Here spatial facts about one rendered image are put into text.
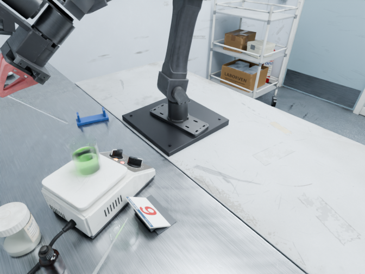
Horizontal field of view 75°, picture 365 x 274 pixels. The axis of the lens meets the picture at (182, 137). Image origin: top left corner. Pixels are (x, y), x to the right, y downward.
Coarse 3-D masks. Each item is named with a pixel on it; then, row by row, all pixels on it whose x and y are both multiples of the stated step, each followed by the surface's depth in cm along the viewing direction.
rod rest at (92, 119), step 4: (76, 112) 77; (104, 112) 78; (88, 116) 79; (92, 116) 79; (96, 116) 80; (100, 116) 80; (104, 116) 79; (108, 116) 80; (76, 120) 77; (80, 120) 77; (84, 120) 78; (88, 120) 78; (92, 120) 78; (96, 120) 78; (100, 120) 79; (104, 120) 79; (80, 124) 77; (84, 124) 77
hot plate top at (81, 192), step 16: (112, 160) 50; (48, 176) 46; (64, 176) 46; (80, 176) 46; (96, 176) 46; (112, 176) 47; (64, 192) 43; (80, 192) 43; (96, 192) 43; (80, 208) 41
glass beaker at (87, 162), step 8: (72, 136) 45; (80, 136) 46; (88, 136) 46; (72, 144) 45; (80, 144) 47; (88, 144) 47; (96, 144) 45; (72, 152) 43; (80, 152) 42; (88, 152) 43; (96, 152) 45; (72, 160) 45; (80, 160) 43; (88, 160) 44; (96, 160) 46; (80, 168) 45; (88, 168) 45; (96, 168) 46; (88, 176) 46
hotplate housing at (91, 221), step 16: (128, 176) 49; (144, 176) 54; (48, 192) 46; (112, 192) 46; (128, 192) 50; (64, 208) 44; (96, 208) 43; (112, 208) 47; (80, 224) 43; (96, 224) 44
